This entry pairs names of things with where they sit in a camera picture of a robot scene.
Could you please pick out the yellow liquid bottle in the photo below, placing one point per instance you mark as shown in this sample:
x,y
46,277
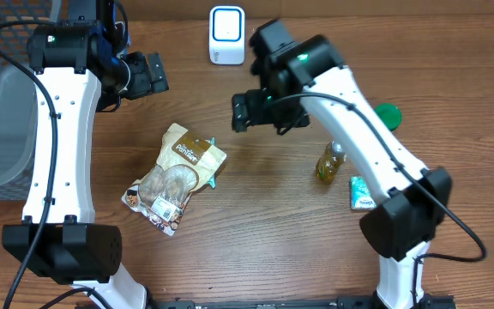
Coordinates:
x,y
329,164

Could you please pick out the white barcode scanner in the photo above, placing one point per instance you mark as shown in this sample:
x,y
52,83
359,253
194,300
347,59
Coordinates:
x,y
226,38

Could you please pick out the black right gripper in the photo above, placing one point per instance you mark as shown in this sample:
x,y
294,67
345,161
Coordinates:
x,y
256,102

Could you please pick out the teal white wipes packet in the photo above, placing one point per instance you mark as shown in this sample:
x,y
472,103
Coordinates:
x,y
211,181

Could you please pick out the brown snack pouch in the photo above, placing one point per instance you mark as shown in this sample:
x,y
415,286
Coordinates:
x,y
185,164

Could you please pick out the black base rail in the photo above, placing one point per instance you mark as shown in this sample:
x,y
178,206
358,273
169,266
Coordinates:
x,y
264,304

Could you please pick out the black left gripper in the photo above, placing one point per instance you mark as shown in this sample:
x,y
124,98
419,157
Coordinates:
x,y
144,84

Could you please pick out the green lid jar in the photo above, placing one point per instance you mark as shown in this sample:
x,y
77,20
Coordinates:
x,y
390,115

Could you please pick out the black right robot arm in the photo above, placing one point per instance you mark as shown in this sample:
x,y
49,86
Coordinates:
x,y
310,79

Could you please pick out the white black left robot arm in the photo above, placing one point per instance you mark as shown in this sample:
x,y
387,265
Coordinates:
x,y
79,66

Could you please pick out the teal tissue pack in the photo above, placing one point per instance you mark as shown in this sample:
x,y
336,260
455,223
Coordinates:
x,y
360,195

